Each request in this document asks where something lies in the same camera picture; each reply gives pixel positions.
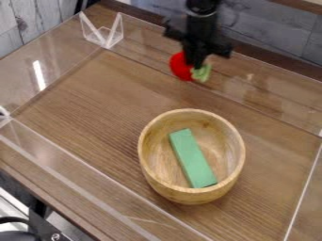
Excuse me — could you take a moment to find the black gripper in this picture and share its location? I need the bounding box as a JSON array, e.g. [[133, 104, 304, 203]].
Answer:
[[163, 23, 232, 70]]

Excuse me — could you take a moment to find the red plush strawberry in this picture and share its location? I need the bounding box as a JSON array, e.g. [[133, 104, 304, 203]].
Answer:
[[168, 52, 211, 83]]

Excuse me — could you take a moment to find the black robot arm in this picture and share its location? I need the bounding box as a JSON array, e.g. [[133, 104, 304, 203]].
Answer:
[[163, 0, 233, 70]]

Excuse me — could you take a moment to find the wooden bowl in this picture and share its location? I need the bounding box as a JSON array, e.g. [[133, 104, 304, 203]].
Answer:
[[137, 108, 245, 205]]

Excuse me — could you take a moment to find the green rectangular block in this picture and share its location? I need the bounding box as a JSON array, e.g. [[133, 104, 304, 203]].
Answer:
[[168, 129, 217, 188]]

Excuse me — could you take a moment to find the clear acrylic enclosure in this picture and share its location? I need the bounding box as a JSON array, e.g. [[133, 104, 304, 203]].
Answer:
[[0, 14, 322, 241]]

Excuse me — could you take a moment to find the black metal bracket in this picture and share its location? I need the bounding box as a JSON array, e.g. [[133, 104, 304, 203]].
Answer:
[[28, 210, 65, 241]]

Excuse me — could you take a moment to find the black cable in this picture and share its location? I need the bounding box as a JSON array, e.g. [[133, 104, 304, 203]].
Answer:
[[0, 216, 34, 241]]

